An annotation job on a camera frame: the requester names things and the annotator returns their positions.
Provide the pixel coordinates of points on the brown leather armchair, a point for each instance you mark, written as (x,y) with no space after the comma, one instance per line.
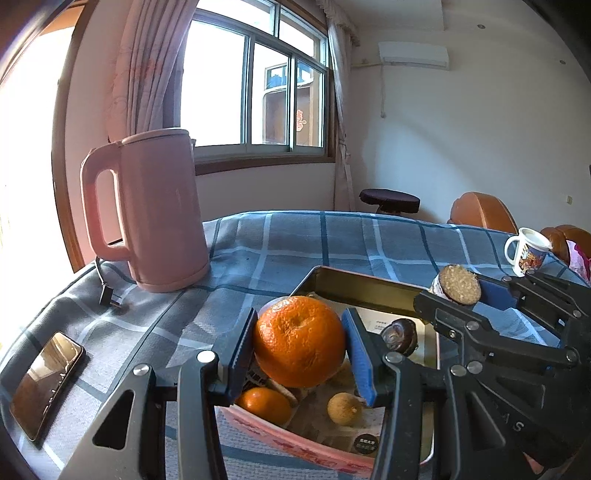
(480,212)

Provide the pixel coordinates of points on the black smartphone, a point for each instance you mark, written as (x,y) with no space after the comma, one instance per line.
(44,383)

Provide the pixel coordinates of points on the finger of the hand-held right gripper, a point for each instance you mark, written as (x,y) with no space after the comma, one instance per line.
(461,323)
(496,294)

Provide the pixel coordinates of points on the white cartoon print mug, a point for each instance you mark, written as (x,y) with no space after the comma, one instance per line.
(531,256)

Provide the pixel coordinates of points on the pink curtain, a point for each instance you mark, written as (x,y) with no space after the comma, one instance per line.
(143,69)

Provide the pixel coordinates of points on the white air conditioner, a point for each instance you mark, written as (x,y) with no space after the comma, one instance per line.
(413,53)

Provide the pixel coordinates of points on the sliding glass window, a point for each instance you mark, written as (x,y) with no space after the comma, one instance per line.
(217,92)

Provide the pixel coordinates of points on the large orange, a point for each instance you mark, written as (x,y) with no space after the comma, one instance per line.
(300,341)

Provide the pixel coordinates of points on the brown leather sofa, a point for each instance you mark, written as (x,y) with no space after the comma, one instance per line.
(561,235)

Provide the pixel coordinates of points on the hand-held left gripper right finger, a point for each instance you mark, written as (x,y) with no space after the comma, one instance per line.
(360,360)

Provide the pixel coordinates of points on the small yellow round fruit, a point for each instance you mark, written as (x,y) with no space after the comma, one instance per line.
(344,408)

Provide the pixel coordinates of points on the wooden framed side window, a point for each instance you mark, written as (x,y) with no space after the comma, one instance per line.
(27,184)

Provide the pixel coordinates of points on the dark round stool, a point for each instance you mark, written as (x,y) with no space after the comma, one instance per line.
(390,198)

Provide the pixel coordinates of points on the beige tied curtain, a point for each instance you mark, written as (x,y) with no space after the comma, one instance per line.
(341,115)

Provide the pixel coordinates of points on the pink electric kettle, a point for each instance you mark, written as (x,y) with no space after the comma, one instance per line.
(152,207)

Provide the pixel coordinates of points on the rectangular metal tin box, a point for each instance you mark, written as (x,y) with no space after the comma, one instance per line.
(369,286)

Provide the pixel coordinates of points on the pink floral cloth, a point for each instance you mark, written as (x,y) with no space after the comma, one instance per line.
(581,263)

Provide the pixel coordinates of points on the small orange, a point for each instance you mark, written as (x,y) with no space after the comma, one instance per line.
(263,405)

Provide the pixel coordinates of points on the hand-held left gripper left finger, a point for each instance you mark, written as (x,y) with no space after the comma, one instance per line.
(242,350)

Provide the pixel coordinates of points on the red window decoration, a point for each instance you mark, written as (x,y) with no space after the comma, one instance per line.
(301,121)

